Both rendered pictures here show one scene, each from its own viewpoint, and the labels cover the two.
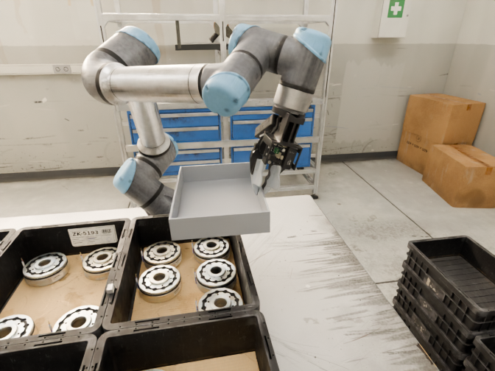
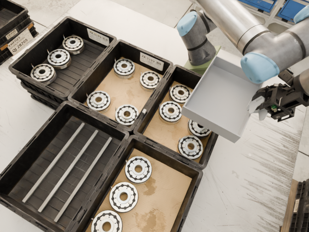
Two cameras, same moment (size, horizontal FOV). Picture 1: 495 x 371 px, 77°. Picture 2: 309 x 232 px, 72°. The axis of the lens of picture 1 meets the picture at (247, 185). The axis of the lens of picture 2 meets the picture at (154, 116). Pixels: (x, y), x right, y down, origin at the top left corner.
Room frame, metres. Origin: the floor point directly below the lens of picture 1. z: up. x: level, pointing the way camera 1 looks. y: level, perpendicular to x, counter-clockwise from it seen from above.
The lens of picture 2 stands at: (0.15, 0.05, 1.67)
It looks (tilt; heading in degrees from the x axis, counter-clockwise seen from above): 62 degrees down; 28
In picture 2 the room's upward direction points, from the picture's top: 10 degrees clockwise
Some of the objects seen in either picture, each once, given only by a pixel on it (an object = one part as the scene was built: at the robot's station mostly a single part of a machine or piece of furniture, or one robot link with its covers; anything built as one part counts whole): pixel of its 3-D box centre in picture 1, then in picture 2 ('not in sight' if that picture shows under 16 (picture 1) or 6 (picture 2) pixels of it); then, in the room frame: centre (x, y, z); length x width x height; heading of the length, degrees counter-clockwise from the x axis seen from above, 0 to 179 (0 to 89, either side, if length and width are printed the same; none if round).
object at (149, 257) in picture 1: (162, 252); (180, 93); (0.71, 0.24, 0.86); 0.10 x 0.10 x 0.01
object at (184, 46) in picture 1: (251, 46); not in sight; (2.80, -0.03, 1.32); 1.20 x 0.45 x 0.06; 99
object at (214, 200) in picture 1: (219, 194); (224, 95); (0.66, 0.07, 1.07); 0.27 x 0.20 x 0.05; 6
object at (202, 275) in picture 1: (216, 271); (200, 125); (0.63, 0.08, 0.86); 0.10 x 0.10 x 0.01
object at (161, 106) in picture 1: (225, 103); not in sight; (2.56, 0.18, 0.91); 1.70 x 0.10 x 0.05; 99
